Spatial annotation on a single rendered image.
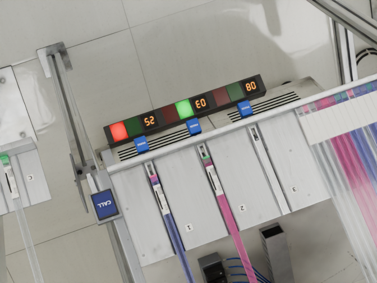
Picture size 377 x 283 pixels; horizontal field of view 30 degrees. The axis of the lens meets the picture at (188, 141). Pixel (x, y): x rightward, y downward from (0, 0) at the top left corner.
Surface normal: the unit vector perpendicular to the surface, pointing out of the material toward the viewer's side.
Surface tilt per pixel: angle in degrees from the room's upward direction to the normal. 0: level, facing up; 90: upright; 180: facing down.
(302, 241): 0
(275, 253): 0
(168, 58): 0
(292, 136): 44
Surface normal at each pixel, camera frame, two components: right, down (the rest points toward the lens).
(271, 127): 0.04, -0.25
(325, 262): 0.26, 0.45
